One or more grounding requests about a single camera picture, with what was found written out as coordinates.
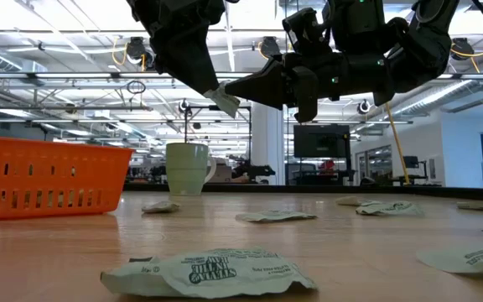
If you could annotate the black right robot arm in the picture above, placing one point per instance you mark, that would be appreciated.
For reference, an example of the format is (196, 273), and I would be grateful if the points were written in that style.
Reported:
(413, 54)

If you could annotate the black background robot arm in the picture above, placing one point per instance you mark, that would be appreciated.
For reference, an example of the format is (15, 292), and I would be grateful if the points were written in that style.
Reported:
(258, 171)

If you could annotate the red office chair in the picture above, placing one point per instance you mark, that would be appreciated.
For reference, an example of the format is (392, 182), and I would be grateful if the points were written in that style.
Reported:
(327, 165)

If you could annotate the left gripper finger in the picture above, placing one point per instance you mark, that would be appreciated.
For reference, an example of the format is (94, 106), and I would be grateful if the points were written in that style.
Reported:
(187, 58)

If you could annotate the orange plastic slotted basket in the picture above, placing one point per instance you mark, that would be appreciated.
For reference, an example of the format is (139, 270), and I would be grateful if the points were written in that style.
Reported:
(57, 184)

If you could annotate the black aluminium table frame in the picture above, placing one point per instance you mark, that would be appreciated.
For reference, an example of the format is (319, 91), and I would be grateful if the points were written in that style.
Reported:
(350, 189)

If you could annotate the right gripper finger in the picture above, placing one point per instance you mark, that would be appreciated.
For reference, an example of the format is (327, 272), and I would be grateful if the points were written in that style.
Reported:
(262, 84)

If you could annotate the green ceramic mug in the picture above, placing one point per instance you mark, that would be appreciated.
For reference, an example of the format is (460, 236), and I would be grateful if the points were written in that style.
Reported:
(187, 168)

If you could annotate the large black monitor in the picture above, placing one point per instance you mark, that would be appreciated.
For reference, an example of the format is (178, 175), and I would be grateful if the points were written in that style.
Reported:
(321, 142)

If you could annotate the beige cardboard box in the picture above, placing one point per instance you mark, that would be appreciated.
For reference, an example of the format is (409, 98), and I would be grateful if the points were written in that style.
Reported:
(224, 174)

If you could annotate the white square building column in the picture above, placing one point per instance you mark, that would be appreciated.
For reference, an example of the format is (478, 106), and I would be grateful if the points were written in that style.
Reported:
(266, 147)

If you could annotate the small black desk monitor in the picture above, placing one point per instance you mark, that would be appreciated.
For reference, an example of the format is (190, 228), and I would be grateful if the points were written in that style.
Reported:
(411, 162)

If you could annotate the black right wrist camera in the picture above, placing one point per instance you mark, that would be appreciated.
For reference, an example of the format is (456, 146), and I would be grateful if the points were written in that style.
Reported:
(304, 29)

